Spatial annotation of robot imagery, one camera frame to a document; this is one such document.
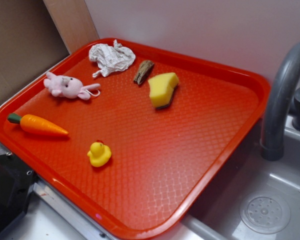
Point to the wooden board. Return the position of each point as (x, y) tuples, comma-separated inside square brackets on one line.
[(73, 22)]

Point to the grey toy sink basin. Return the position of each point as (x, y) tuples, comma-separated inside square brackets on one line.
[(251, 198)]

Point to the yellow sponge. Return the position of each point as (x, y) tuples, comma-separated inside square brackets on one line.
[(161, 89)]

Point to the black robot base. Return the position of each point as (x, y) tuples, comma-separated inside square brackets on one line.
[(16, 185)]

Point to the brown cardboard panel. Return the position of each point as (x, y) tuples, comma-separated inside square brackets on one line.
[(30, 44)]

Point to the grey toy faucet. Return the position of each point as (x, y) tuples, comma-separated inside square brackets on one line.
[(284, 95)]

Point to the brown wood piece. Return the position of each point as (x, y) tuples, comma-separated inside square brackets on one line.
[(144, 70)]

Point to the red plastic tray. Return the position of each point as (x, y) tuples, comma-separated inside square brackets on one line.
[(162, 158)]

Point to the orange toy carrot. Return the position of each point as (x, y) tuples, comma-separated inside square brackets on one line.
[(37, 125)]

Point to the crumpled white cloth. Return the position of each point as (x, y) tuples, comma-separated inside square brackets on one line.
[(110, 58)]

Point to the yellow rubber duck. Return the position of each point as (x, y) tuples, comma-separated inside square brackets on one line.
[(99, 154)]

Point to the pink plush bunny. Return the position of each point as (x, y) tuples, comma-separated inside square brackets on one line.
[(69, 87)]

